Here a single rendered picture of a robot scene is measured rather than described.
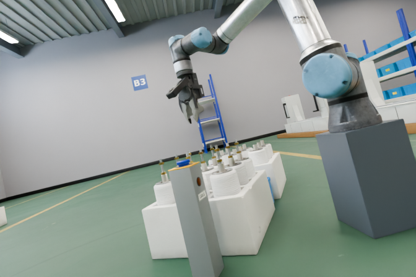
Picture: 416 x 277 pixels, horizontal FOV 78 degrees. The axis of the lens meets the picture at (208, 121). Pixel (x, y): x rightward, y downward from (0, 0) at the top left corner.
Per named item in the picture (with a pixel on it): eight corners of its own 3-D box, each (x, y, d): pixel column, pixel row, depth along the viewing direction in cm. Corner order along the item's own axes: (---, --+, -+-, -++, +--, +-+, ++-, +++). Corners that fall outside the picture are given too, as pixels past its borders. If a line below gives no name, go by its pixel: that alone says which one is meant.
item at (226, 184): (251, 225, 83) (238, 170, 84) (222, 232, 83) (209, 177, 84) (246, 216, 92) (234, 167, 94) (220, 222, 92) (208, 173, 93)
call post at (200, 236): (225, 266, 75) (200, 162, 77) (216, 281, 68) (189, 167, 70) (203, 267, 77) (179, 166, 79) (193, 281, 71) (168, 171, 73)
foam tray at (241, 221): (275, 209, 113) (265, 169, 114) (257, 255, 77) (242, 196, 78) (197, 217, 128) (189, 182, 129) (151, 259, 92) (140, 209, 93)
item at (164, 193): (162, 237, 91) (151, 187, 92) (164, 228, 101) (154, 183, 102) (189, 230, 92) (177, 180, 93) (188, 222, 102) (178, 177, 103)
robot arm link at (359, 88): (370, 91, 83) (359, 51, 84) (363, 92, 73) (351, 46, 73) (332, 101, 91) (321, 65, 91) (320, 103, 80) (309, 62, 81)
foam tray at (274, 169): (286, 179, 163) (279, 151, 164) (280, 198, 127) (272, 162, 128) (229, 188, 177) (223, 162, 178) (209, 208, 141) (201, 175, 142)
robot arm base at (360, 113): (361, 123, 90) (353, 96, 90) (395, 119, 75) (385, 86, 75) (320, 133, 89) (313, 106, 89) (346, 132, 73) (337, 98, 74)
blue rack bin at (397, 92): (408, 94, 587) (406, 85, 588) (424, 91, 549) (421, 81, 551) (389, 99, 583) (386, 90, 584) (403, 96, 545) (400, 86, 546)
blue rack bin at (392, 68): (402, 72, 590) (399, 63, 591) (416, 67, 552) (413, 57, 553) (382, 76, 585) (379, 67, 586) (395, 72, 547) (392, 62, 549)
